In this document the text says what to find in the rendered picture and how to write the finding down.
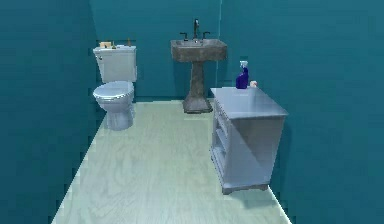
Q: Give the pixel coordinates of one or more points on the grey cabinet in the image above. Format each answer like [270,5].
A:
[248,133]

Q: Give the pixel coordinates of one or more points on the blue spray bottle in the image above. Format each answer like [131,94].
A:
[242,78]

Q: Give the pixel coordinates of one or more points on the white toilet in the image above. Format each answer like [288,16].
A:
[115,91]

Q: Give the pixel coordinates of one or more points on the dark sink faucet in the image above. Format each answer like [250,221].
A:
[196,28]

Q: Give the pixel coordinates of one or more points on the small brown bottle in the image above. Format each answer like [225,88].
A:
[129,42]

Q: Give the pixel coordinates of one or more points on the small brass item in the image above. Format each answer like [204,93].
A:
[113,46]

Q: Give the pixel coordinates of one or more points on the tan box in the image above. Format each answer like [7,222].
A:
[105,44]

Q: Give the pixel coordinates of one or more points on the grey pedestal sink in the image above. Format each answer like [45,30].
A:
[198,53]

